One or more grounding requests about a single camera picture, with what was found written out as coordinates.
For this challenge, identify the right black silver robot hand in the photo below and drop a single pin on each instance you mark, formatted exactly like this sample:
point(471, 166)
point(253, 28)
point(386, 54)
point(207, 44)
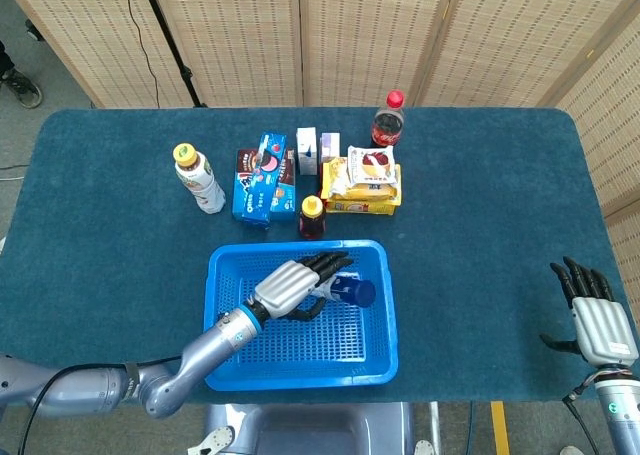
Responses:
point(602, 332)

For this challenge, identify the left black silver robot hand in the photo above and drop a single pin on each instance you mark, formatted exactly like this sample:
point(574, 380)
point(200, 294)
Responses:
point(285, 287)

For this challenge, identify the blue-capped white bottle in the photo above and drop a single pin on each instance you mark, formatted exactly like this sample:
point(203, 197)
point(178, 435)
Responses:
point(357, 291)

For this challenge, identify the white drink bottle yellow cap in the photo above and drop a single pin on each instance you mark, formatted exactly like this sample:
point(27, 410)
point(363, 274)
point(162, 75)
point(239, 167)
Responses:
point(202, 185)

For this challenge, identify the white red snack packet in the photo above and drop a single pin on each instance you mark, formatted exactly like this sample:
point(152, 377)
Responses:
point(372, 167)

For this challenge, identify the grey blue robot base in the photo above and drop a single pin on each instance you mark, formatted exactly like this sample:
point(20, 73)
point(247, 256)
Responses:
point(310, 430)

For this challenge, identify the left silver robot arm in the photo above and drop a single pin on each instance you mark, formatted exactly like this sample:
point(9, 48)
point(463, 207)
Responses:
point(210, 345)

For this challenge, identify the blue perforated plastic basket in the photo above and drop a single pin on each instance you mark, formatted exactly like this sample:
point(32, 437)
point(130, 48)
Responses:
point(310, 345)

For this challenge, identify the honey bottle yellow cap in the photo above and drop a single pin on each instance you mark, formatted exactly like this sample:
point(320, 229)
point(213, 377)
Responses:
point(312, 222)

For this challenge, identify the dark brown snack packet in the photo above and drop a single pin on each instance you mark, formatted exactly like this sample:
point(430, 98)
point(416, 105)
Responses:
point(285, 200)

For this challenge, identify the blue cookie box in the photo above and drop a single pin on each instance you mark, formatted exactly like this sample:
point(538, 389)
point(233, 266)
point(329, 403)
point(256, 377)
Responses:
point(257, 185)

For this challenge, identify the flat yellow biscuit packet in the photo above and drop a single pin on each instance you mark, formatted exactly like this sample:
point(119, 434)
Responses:
point(360, 207)

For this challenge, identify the yellow cracker packet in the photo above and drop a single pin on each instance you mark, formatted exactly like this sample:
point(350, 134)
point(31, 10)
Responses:
point(367, 192)

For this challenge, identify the white milk carton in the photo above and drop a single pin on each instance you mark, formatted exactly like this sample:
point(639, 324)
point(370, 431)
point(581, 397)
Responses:
point(306, 150)

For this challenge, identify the small purple white carton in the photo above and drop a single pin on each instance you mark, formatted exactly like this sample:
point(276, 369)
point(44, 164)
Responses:
point(330, 147)

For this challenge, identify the white base foot plate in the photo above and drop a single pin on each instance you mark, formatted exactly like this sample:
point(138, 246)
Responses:
point(424, 448)
point(215, 437)

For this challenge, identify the metal table leg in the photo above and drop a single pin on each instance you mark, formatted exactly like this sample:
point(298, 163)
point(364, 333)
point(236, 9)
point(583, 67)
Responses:
point(435, 425)

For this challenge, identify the cola bottle red cap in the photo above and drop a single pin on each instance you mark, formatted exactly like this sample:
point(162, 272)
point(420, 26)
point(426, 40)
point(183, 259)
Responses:
point(387, 125)

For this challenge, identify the bamboo folding screen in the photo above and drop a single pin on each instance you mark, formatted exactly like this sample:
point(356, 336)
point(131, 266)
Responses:
point(350, 35)
point(615, 125)

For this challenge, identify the teal table carpet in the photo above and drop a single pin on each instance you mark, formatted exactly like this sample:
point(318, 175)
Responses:
point(100, 175)

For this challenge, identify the black tripod stand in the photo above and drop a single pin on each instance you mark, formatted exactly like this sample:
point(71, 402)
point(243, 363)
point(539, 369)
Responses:
point(172, 50)

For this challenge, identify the black shoe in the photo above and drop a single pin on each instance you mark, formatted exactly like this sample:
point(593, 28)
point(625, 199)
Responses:
point(22, 90)

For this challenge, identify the black stand wheel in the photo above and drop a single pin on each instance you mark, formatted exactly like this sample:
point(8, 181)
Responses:
point(34, 30)

